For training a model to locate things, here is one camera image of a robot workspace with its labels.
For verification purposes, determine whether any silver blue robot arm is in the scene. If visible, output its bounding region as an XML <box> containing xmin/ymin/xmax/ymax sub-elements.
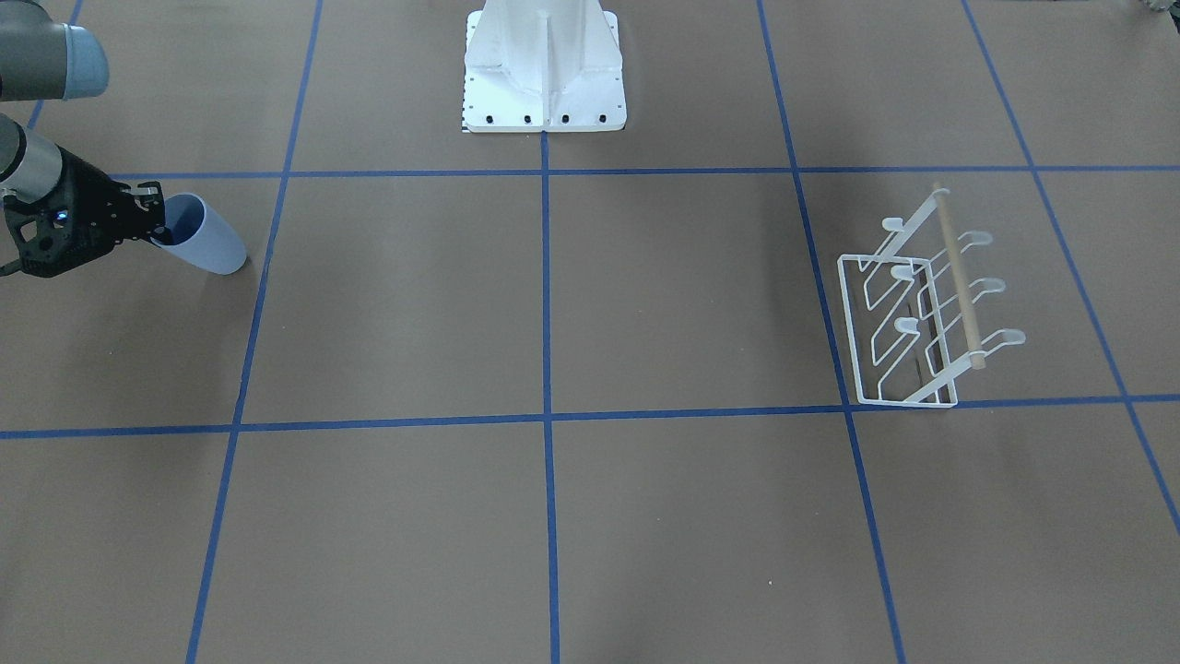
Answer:
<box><xmin>1</xmin><ymin>1</ymin><xmax>173</xmax><ymax>280</ymax></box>

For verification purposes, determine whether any white wire cup holder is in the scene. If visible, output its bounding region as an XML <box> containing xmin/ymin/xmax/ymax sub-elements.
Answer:
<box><xmin>837</xmin><ymin>184</ymin><xmax>1027</xmax><ymax>409</ymax></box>

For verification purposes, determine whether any light blue plastic cup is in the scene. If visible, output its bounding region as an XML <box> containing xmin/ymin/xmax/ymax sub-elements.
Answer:
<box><xmin>160</xmin><ymin>193</ymin><xmax>247</xmax><ymax>276</ymax></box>

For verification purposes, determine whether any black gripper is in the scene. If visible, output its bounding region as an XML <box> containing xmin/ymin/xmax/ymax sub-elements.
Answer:
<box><xmin>4</xmin><ymin>147</ymin><xmax>176</xmax><ymax>280</ymax></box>

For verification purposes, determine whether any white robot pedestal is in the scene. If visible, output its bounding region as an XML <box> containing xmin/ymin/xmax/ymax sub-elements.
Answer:
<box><xmin>461</xmin><ymin>1</ymin><xmax>628</xmax><ymax>134</ymax></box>

